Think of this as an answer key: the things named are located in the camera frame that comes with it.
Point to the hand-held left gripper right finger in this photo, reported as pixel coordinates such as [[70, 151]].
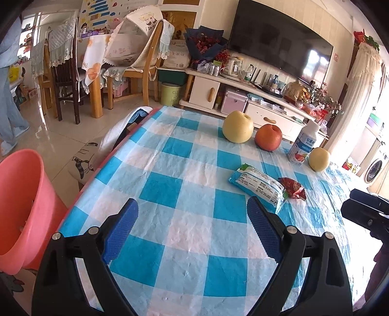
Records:
[[264, 231]]

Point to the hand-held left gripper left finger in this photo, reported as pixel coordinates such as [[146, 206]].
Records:
[[121, 231]]

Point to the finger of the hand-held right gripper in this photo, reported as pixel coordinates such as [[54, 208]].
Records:
[[358, 214], [367, 197]]

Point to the blue white packet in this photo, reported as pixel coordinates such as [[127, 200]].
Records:
[[258, 185]]

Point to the small red wrapper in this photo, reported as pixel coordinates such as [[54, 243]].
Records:
[[293, 188]]

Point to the pink plastic bucket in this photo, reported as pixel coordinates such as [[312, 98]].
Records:
[[18, 212]]

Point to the white washing machine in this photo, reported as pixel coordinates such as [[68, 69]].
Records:
[[376, 165]]

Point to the small yellow pear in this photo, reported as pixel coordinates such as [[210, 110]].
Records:
[[319, 159]]

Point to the blue checked tablecloth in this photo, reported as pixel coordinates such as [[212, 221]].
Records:
[[182, 188]]

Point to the cat print cushion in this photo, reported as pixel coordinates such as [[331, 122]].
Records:
[[82, 161]]

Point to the white yogurt bottle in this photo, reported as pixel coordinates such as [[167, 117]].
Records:
[[301, 145]]

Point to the red apple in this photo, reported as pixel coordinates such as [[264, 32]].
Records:
[[268, 138]]

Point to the red gift bag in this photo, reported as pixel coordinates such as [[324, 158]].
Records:
[[320, 115]]

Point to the white blue cloth bundle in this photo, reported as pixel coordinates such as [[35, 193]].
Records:
[[121, 127]]

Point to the lace covered air conditioner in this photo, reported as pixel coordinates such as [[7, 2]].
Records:
[[361, 91]]

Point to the large yellow pear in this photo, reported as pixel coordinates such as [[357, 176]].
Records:
[[237, 127]]

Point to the dried flower bunch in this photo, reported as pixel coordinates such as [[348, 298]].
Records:
[[323, 100]]

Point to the gold ornament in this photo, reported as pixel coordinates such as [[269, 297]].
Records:
[[294, 92]]

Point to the pink carry case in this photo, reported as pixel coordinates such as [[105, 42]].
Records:
[[233, 101]]

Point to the pink plastic stool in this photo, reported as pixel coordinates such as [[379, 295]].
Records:
[[120, 89]]

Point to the green waste bin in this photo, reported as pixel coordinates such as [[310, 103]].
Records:
[[170, 94]]

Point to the white television cabinet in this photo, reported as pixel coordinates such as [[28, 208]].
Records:
[[203, 91]]

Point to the clear water bottle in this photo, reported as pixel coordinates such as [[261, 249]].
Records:
[[249, 73]]

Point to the light wooden chair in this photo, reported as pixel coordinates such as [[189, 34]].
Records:
[[142, 73]]

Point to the green storage box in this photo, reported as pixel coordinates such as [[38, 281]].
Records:
[[173, 76]]

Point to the dark wooden chair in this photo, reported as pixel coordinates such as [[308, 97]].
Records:
[[65, 76]]

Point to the glass electric kettle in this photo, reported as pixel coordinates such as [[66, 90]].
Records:
[[234, 66]]

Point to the wrapped silver jars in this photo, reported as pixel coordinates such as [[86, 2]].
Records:
[[211, 68]]

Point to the dining table with printed cloth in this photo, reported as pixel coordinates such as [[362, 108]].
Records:
[[94, 60]]

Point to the white sack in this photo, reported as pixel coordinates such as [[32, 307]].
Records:
[[177, 54]]

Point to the black television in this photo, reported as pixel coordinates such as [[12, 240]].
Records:
[[273, 36]]

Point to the yellow plastic bag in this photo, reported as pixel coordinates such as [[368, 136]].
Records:
[[14, 74]]

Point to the white printed chair cover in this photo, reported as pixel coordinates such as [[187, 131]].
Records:
[[130, 39]]

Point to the teal lace towel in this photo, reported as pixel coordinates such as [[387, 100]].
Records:
[[166, 39]]

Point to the dark blue flower bouquet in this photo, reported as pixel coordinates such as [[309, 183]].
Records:
[[206, 42]]

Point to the grey lace chair cover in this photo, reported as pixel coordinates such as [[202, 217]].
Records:
[[60, 42]]

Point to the wall poster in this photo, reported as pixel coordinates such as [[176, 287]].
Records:
[[103, 15]]

